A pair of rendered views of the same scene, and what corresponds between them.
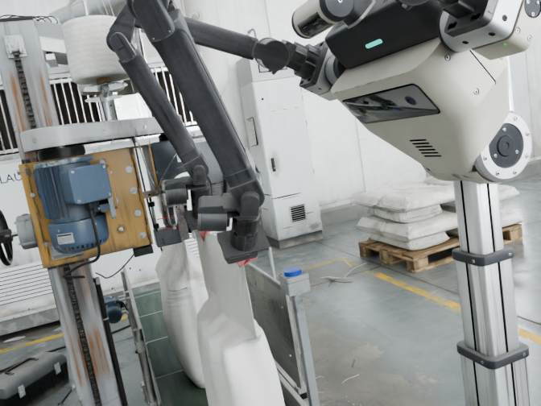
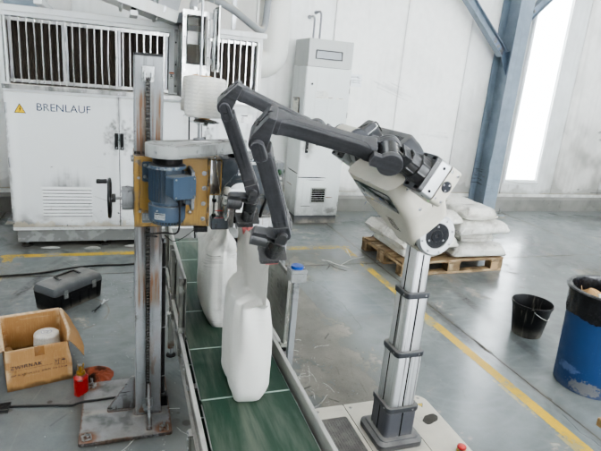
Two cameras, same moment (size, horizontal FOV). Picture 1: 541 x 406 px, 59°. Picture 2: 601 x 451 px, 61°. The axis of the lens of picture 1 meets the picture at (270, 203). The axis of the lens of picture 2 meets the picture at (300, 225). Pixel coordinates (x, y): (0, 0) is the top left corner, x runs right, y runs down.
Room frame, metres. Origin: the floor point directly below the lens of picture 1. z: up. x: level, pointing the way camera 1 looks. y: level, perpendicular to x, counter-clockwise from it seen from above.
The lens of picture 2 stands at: (-0.74, 0.01, 1.71)
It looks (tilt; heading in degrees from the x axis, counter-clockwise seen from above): 16 degrees down; 359
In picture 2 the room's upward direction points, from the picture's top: 5 degrees clockwise
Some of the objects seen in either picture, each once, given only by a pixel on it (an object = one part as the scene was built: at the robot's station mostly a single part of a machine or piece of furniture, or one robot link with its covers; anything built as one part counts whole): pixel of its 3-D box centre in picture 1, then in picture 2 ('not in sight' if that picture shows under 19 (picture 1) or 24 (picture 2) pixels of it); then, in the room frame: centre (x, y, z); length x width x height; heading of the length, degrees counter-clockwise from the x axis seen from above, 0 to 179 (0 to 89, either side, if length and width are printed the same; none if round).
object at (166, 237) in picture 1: (167, 235); (218, 222); (1.54, 0.35, 1.04); 0.08 x 0.06 x 0.05; 109
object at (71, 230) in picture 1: (73, 204); (166, 193); (1.32, 0.54, 1.21); 0.15 x 0.15 x 0.25
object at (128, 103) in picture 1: (125, 90); (192, 56); (3.91, 0.99, 1.82); 0.51 x 0.27 x 0.71; 19
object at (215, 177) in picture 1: (187, 174); (241, 180); (1.70, 0.27, 1.21); 0.30 x 0.25 x 0.30; 19
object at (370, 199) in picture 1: (391, 194); not in sight; (4.40, -1.13, 0.56); 0.66 x 0.43 x 0.15; 106
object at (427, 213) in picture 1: (402, 209); not in sight; (4.21, -1.16, 0.44); 0.66 x 0.42 x 0.14; 13
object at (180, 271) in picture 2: (139, 333); (174, 276); (2.04, 0.67, 0.54); 1.05 x 0.02 x 0.41; 19
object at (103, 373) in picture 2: not in sight; (96, 373); (1.78, 1.04, 0.02); 0.22 x 0.18 x 0.04; 19
